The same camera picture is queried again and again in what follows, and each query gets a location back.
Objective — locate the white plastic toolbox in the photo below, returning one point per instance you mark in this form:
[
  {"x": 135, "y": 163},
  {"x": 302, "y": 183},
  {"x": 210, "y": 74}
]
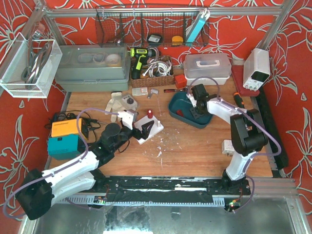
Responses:
[{"x": 215, "y": 65}]

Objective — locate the red pad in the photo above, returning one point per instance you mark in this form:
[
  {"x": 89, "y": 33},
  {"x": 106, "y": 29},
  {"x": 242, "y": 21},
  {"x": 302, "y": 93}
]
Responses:
[{"x": 237, "y": 74}]

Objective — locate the white power supply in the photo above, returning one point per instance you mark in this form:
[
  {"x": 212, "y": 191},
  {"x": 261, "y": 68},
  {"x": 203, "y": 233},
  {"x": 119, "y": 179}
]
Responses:
[{"x": 256, "y": 69}]

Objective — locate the black mounting base rail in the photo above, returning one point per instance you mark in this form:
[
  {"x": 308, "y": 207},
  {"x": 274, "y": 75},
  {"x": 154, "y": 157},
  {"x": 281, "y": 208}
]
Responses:
[{"x": 157, "y": 189}]

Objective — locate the red small box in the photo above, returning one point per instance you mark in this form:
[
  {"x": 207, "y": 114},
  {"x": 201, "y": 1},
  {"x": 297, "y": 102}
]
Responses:
[{"x": 180, "y": 81}]

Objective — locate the white control box with knob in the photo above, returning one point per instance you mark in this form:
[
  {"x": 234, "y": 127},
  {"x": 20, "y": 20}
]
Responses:
[{"x": 129, "y": 102}]

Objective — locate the green cordless drill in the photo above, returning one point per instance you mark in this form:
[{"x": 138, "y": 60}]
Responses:
[{"x": 141, "y": 56}]

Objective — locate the teal electronic box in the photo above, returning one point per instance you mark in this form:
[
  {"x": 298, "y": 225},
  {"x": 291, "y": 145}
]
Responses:
[{"x": 65, "y": 147}]

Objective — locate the white peg base plate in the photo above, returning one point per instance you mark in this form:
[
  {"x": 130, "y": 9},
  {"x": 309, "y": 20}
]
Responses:
[{"x": 155, "y": 129}]

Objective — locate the teal plastic tray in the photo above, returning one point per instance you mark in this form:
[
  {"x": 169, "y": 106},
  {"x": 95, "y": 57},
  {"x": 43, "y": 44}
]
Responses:
[{"x": 181, "y": 108}]

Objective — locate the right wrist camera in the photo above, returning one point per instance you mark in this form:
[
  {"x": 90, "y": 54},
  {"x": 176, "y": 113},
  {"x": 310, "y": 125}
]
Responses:
[{"x": 192, "y": 99}]

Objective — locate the orange handled screwdriver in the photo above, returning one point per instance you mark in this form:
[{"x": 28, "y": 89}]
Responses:
[{"x": 238, "y": 100}]

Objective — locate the grey plastic storage box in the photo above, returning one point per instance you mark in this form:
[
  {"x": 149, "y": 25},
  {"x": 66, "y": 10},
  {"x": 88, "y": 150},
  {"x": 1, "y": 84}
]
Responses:
[{"x": 91, "y": 68}]

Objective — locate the small white cardboard box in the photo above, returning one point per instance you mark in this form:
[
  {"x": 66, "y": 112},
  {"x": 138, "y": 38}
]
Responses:
[{"x": 141, "y": 91}]

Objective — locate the black wire basket shelf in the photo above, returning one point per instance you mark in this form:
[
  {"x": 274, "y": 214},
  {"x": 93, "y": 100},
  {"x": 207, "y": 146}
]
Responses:
[{"x": 130, "y": 25}]

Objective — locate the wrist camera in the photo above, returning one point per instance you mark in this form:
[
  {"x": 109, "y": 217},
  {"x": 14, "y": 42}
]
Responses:
[
  {"x": 192, "y": 99},
  {"x": 127, "y": 118}
]

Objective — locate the brown basket with cables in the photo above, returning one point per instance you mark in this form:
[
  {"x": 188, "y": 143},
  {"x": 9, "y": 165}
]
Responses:
[{"x": 153, "y": 81}]

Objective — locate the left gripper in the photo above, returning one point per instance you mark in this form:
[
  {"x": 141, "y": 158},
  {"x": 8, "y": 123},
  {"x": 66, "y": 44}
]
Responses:
[{"x": 137, "y": 132}]

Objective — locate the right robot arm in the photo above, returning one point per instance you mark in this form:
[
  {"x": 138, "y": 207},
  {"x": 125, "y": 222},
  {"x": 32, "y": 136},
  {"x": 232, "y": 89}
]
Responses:
[{"x": 247, "y": 136}]

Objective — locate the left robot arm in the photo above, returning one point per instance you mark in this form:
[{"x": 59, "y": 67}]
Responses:
[{"x": 39, "y": 191}]

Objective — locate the yellow tape measure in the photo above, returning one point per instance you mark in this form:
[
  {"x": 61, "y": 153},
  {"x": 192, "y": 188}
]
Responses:
[{"x": 177, "y": 41}]

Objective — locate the white power adapter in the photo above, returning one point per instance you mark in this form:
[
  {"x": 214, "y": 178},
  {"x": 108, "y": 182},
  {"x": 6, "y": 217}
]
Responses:
[{"x": 227, "y": 147}]

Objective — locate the blue white device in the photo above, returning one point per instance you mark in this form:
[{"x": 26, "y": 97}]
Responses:
[{"x": 194, "y": 29}]

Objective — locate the white work glove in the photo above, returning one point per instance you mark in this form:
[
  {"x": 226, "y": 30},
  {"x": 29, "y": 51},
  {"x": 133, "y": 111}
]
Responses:
[{"x": 115, "y": 105}]

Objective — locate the yellow electronic box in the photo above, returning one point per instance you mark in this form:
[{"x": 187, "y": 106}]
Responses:
[{"x": 67, "y": 127}]

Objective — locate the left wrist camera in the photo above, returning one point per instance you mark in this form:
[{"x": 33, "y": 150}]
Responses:
[{"x": 127, "y": 118}]

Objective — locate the clear acrylic bin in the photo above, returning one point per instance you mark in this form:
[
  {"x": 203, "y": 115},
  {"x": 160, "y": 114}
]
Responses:
[{"x": 30, "y": 71}]

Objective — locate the red handled ratchet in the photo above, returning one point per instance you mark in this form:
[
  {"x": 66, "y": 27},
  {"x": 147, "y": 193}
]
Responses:
[{"x": 175, "y": 90}]

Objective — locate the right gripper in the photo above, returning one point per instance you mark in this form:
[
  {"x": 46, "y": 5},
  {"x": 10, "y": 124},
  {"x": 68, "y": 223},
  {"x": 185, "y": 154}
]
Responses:
[{"x": 195, "y": 111}]

